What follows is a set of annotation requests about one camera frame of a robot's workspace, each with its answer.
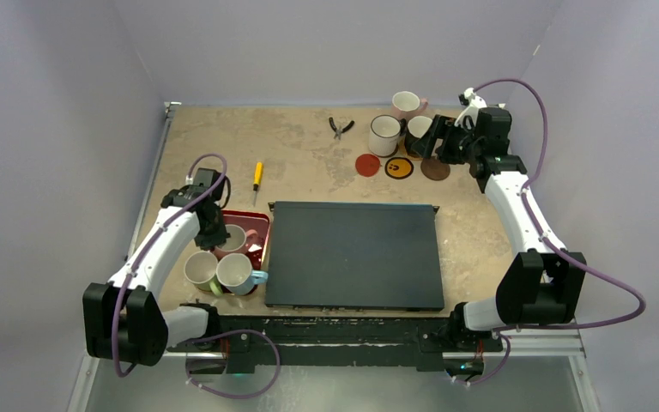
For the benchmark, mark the green handled white mug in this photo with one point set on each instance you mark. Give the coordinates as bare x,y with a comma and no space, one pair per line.
200,270

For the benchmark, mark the orange smiley coaster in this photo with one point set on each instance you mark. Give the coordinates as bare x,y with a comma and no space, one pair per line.
399,168

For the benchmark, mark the dark rectangular board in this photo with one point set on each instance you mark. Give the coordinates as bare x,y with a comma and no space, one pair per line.
370,256

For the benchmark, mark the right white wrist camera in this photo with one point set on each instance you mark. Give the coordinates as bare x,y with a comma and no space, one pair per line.
472,104

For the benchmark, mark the salmon pink mug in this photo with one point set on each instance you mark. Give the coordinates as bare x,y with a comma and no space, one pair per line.
238,241

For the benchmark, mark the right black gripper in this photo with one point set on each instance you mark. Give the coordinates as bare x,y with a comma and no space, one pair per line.
439,140

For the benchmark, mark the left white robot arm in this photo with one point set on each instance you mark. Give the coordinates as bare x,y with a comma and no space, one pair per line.
122,318

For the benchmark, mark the grey white mug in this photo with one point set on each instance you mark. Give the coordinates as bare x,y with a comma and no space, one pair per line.
384,136

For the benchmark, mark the yellow handled screwdriver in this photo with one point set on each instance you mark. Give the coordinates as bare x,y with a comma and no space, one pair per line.
257,179

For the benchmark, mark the black handled white mug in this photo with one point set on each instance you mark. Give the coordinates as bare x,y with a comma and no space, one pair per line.
417,127

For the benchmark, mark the dark brown wooden coaster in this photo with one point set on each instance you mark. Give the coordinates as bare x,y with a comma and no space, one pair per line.
434,169

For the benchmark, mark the red tray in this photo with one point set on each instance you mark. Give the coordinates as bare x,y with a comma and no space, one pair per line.
257,247

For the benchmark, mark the red apple coaster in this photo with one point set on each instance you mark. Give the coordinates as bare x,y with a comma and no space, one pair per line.
367,165

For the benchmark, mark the pink handled white mug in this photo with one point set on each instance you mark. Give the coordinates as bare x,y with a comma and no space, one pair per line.
406,105

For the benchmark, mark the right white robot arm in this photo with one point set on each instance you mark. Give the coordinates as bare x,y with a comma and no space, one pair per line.
540,288

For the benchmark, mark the black pliers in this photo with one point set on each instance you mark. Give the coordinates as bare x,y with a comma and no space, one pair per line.
340,129

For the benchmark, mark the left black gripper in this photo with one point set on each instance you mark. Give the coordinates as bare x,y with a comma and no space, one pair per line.
210,241

